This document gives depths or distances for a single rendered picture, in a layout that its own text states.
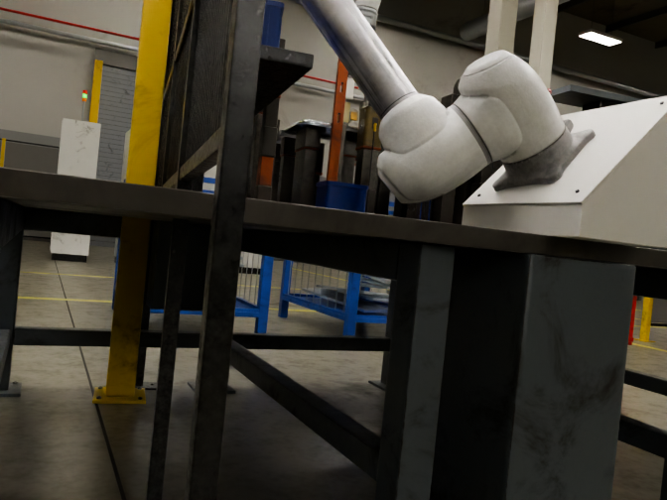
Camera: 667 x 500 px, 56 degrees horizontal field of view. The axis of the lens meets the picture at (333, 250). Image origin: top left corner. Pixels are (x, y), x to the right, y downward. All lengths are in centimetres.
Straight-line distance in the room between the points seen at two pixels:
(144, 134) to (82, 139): 729
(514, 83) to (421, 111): 20
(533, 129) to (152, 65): 147
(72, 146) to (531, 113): 862
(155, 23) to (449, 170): 142
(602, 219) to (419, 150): 39
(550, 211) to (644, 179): 20
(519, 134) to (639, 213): 28
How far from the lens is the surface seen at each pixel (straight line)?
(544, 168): 141
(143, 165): 235
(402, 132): 135
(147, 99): 238
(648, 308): 666
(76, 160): 961
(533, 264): 127
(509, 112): 136
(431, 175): 134
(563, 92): 200
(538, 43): 670
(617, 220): 133
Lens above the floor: 64
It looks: 1 degrees down
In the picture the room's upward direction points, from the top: 6 degrees clockwise
